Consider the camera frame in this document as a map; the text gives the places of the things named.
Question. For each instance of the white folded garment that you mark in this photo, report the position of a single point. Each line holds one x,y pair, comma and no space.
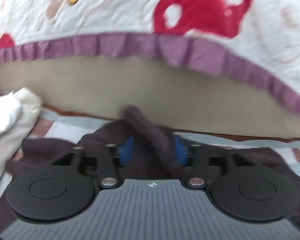
19,112

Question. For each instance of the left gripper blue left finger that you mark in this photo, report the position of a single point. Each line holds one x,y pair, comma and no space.
110,159

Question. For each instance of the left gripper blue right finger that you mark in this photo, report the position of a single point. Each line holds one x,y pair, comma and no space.
191,155

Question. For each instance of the checkered cartoon play mat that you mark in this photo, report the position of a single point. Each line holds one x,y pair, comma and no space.
54,124

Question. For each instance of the red bear quilted bedspread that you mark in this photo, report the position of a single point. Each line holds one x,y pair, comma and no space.
253,41

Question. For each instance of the beige bed base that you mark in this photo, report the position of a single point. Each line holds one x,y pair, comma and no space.
172,97

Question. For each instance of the dark brown knit sweater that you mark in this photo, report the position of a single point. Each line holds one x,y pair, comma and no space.
153,154

